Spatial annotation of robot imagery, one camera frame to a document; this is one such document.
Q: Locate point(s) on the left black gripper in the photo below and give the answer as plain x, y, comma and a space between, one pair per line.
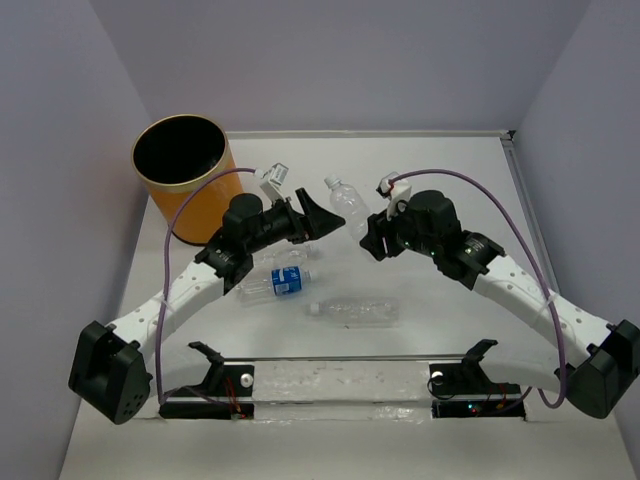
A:
314, 223

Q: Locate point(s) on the clear bottle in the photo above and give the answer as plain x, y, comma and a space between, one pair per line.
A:
348, 203
355, 312
286, 256

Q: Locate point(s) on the white cardboard front panel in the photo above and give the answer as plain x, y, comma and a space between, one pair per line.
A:
545, 445

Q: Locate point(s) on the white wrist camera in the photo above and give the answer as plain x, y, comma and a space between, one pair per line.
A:
271, 181
396, 192

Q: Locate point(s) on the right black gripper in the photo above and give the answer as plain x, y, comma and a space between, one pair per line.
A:
379, 228

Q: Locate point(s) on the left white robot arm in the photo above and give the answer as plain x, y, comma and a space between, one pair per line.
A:
117, 366

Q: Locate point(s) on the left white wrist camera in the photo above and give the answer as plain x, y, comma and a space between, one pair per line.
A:
271, 181

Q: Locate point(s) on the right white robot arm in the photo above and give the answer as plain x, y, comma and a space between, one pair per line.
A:
597, 361

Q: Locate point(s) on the clear bottle front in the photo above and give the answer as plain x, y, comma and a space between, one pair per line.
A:
355, 312

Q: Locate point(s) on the orange cylindrical bin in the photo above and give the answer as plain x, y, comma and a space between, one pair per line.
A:
185, 162

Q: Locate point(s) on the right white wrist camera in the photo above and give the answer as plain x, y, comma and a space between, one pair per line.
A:
396, 192

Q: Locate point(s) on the blue label plastic bottle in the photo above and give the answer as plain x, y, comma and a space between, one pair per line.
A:
273, 284

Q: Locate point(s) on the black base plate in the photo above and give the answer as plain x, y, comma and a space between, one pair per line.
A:
457, 394
224, 393

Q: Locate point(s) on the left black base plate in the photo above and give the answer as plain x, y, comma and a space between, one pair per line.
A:
224, 393

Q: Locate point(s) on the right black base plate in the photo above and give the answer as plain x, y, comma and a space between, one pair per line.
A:
457, 394

